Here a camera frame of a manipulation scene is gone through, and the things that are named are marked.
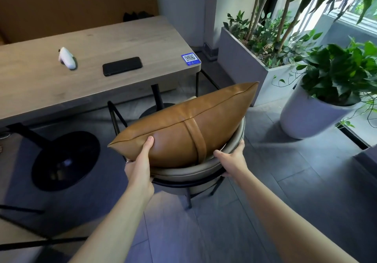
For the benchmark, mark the black metal chair frame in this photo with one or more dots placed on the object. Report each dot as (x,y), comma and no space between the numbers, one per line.
(26,227)

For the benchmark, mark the blue code sticker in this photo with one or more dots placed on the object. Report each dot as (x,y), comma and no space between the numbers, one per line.
(190,58)

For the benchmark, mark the person's left forearm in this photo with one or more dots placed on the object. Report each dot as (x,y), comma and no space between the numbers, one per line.
(113,227)

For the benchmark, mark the wooden table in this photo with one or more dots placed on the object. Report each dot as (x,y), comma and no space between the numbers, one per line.
(88,65)

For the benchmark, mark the person's left hand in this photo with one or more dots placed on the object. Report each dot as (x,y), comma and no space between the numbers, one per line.
(138,173)

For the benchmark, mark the black round table base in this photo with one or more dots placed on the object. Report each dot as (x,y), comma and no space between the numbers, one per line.
(66,161)

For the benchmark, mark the brown leather cushion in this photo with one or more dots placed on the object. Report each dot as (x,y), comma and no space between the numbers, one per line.
(188,127)

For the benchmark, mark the tall leafy plants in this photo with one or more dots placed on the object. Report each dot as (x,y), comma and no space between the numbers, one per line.
(282,21)

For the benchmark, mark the green leafy pot plant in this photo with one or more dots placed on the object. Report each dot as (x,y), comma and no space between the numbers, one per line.
(335,77)

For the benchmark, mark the beige round chair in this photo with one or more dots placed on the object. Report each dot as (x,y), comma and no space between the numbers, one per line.
(206,165)

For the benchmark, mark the person's left thumb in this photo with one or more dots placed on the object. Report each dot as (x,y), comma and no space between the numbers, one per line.
(148,146)

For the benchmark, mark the black smartphone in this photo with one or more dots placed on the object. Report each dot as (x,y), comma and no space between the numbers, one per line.
(122,66)

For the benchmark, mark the white controller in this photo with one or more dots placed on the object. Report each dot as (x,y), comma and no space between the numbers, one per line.
(67,58)

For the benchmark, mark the grey rectangular planter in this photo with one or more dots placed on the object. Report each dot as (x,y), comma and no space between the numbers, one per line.
(250,68)

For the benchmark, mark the person's right forearm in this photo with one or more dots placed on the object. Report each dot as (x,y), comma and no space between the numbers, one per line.
(290,218)

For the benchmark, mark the white round plant pot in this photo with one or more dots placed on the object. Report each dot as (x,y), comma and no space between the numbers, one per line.
(309,115)

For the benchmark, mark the person's right thumb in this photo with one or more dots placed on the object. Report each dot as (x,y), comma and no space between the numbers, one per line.
(222,156)

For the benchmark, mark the person's right hand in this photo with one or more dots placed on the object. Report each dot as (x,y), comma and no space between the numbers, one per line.
(234,161)

